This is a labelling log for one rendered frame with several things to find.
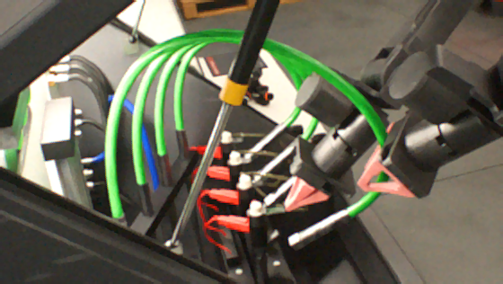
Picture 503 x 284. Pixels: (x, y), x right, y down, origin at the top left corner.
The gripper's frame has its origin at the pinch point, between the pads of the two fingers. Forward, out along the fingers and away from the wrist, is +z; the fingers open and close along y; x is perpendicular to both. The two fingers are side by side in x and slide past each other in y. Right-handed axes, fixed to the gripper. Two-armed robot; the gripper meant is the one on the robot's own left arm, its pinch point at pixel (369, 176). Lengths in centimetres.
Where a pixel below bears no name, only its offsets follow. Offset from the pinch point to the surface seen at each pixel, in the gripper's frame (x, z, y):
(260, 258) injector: 1.8, 25.6, 3.6
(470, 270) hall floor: 107, 106, -106
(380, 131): -4.3, -6.3, -0.5
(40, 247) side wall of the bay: -26.2, -5.1, 36.4
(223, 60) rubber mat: -17, 82, -76
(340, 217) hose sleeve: 1.3, 5.2, 3.8
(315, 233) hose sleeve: 0.9, 9.2, 5.5
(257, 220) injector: -3.4, 20.4, 2.3
